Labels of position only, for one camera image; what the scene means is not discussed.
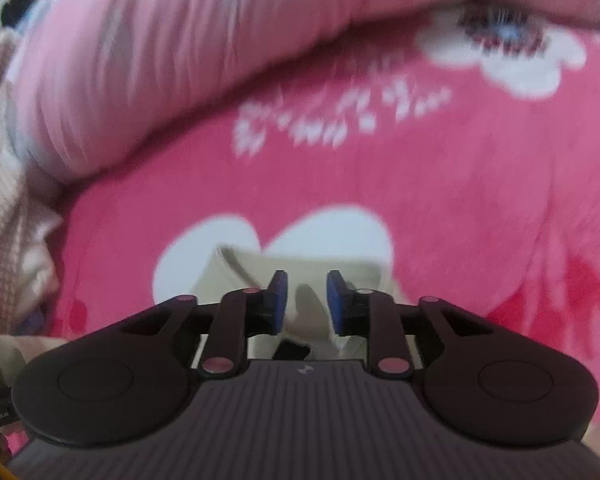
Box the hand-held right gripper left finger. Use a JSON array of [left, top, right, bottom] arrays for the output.
[[87, 270, 291, 378]]

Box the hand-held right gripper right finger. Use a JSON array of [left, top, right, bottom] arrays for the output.
[[326, 270, 501, 378]]

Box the dark round object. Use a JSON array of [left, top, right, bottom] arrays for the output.
[[0, 0, 47, 28]]

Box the light pink quilt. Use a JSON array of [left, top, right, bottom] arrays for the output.
[[10, 0, 600, 181]]

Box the cream checkered cloth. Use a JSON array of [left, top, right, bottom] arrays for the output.
[[0, 25, 63, 341]]

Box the pink floral bed sheet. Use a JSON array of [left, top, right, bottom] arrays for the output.
[[45, 0, 600, 480]]

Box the cream zip-neck sweatshirt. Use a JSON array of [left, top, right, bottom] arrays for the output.
[[0, 245, 396, 401]]

